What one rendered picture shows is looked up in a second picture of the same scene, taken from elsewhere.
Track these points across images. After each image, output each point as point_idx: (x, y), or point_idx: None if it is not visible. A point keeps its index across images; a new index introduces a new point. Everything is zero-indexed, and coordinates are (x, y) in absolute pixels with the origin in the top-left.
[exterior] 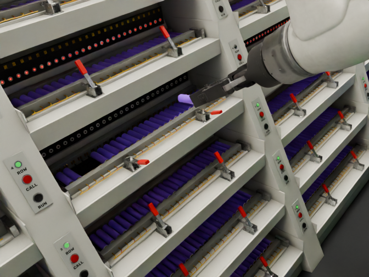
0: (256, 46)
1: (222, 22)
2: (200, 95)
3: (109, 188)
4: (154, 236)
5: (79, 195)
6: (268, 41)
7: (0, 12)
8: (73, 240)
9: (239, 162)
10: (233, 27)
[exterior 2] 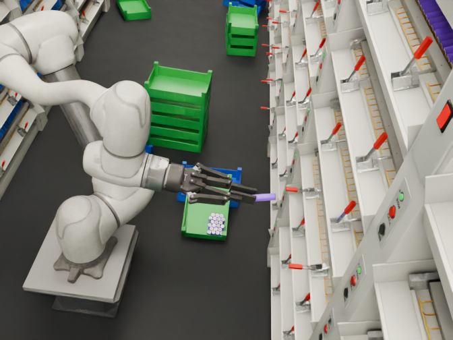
0: (177, 164)
1: (342, 297)
2: (238, 183)
3: (303, 175)
4: (301, 226)
5: (315, 161)
6: (163, 157)
7: (364, 54)
8: (296, 158)
9: (309, 332)
10: (340, 320)
